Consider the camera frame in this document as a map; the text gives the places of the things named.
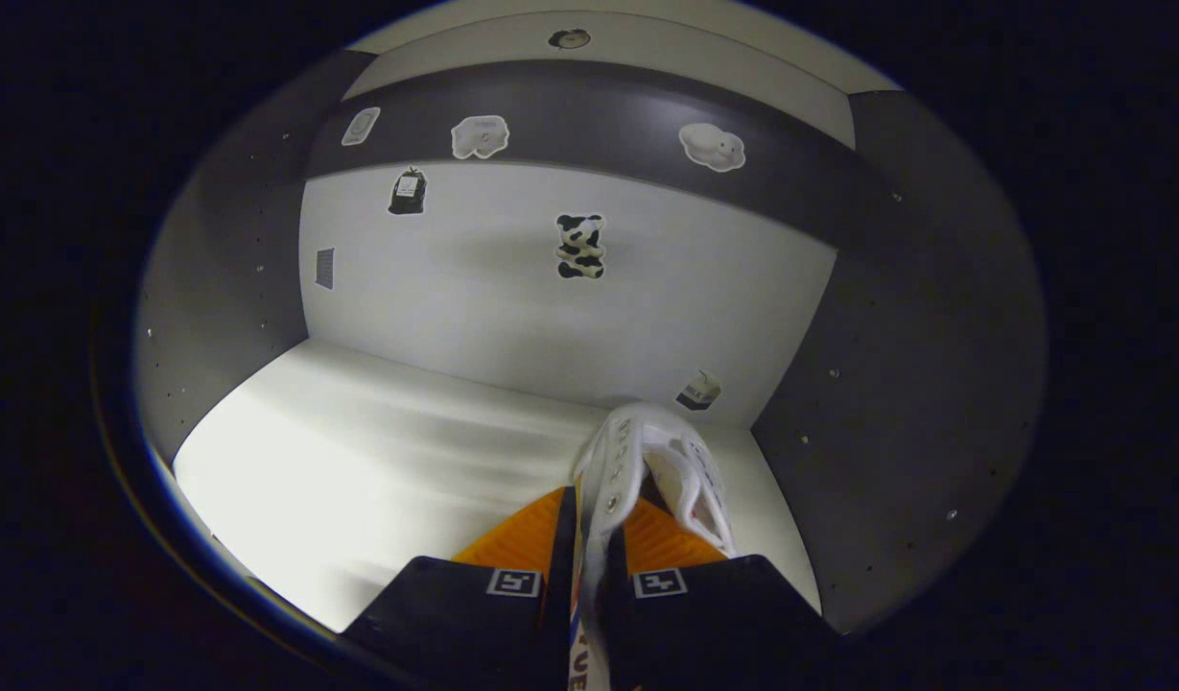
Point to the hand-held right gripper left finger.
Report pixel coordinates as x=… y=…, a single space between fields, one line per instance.
x=556 y=624

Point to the white canvas shoe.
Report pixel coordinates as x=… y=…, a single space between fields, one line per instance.
x=627 y=451

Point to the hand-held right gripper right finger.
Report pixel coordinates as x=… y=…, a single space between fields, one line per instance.
x=723 y=624

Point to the white cabinet shelf board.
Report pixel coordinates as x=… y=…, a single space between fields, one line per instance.
x=359 y=461

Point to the white shoe cabinet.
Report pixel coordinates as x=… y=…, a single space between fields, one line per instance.
x=551 y=317

